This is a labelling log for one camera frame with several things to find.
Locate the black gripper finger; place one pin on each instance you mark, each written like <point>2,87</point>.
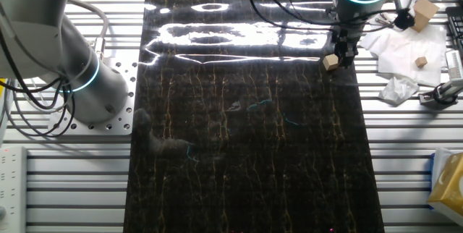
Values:
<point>351,55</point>
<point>340,50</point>

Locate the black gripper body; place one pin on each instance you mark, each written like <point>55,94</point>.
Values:
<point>345,35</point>

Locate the small wooden cube block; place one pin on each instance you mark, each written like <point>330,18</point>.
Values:
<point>330,62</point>

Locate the large wooden block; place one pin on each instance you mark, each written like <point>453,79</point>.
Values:
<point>424,12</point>

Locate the grey clothespin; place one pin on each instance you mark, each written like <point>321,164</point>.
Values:
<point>383,21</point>

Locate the white paper sheets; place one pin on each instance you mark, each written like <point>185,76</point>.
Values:
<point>405,45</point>

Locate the crumpled white tissue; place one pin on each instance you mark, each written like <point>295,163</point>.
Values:
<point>398,90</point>

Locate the tiny wooden cube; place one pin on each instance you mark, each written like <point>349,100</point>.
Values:
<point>421,62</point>

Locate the grey ribbed hub device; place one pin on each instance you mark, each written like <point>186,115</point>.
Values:
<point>455,64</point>

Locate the black keyboard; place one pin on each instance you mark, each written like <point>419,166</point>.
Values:
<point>455,26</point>

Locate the black marble pattern mat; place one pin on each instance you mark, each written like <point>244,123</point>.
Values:
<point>235,135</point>

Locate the white blue tissue pack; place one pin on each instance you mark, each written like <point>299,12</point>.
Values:
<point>439,160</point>

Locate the yellow tissue box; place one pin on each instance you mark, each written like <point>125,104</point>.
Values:
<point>450,186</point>

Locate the colourful Mondrian pattern mat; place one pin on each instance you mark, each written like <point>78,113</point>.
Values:
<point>1,82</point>

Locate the white power strip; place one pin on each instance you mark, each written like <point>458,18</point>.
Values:
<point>12,189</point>

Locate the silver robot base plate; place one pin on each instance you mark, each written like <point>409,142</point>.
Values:
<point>124,117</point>

